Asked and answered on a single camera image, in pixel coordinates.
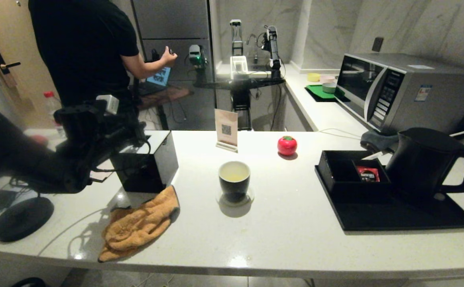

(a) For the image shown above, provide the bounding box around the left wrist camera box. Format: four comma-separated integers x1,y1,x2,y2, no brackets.
96,94,120,116

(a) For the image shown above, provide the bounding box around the black background robot stand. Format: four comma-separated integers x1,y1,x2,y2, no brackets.
194,19,286,131

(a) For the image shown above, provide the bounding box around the green tray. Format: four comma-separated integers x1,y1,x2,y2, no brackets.
305,84,346,102

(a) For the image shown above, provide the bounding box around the black serving tray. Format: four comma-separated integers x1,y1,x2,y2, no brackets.
315,161,464,232

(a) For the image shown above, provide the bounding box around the black round base part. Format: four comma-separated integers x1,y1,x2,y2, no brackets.
13,277,47,287

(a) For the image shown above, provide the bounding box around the silver microwave oven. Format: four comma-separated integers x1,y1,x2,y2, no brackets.
336,53,464,135

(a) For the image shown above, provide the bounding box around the black organizer box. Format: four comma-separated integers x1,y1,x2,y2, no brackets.
318,150,392,196

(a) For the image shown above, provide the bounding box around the wooden side table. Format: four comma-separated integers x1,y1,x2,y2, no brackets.
136,86,191,130

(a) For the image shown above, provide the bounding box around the black electric kettle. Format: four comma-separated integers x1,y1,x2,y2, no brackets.
385,128,464,202

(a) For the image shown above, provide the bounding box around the metal faucet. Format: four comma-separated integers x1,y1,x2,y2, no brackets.
246,34,259,63

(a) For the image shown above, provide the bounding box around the black mug white inside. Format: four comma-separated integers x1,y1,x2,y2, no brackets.
218,161,252,203

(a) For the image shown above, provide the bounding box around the laptop with blue screen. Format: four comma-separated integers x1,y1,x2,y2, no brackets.
146,67,172,87

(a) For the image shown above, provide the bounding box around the person in black shirt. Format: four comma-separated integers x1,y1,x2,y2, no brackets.
28,0,178,130

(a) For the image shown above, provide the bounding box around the grey cloth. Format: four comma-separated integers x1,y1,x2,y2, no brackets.
360,130,400,154

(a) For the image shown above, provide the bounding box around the white basket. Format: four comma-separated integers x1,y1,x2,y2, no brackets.
230,55,249,75

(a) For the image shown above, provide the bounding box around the QR code sign stand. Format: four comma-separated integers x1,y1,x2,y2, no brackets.
215,108,239,153

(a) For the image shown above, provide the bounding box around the water bottle red cap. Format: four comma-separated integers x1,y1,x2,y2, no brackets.
43,91,67,138

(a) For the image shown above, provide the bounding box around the brown tea packet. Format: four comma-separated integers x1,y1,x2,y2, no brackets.
90,161,115,184

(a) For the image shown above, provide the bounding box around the black round kettle base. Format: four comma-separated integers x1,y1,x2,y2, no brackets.
0,196,55,243

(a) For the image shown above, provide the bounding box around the red tomato toy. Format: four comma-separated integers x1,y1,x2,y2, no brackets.
277,136,298,156

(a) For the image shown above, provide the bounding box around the black tissue box white lid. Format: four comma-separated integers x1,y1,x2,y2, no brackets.
110,130,179,194

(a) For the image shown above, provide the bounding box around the red coffee sachet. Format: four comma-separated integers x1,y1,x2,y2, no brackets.
356,166,381,183

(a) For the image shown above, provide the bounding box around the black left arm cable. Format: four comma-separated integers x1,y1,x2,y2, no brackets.
85,136,153,184

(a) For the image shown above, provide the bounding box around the grey refrigerator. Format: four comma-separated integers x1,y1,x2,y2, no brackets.
132,0,216,130

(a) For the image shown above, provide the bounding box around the black mouse cable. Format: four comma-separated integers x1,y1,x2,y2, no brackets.
10,177,43,198

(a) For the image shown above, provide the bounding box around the orange microfiber cloth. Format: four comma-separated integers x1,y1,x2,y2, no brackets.
98,185,180,263

